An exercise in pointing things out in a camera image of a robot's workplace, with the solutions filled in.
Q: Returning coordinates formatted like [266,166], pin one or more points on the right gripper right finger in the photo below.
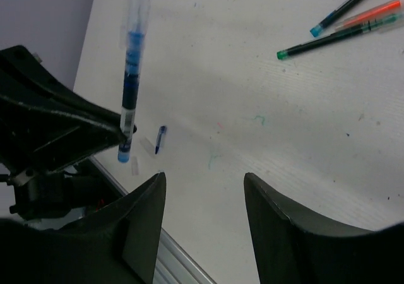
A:
[294,244]

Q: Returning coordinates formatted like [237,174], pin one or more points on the orange gel pen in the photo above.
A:
[379,11]

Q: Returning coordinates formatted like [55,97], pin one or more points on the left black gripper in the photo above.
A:
[46,127]

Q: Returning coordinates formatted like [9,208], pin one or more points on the clear pen cap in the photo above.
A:
[148,146]
[134,166]

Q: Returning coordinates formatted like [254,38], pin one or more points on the blue pen cap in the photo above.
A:
[160,136]

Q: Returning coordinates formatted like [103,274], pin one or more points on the teal dark gel pen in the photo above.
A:
[350,32]

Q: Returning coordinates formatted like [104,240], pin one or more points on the blue clear gel pen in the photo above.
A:
[133,33]

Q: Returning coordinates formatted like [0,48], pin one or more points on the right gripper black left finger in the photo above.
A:
[117,244]

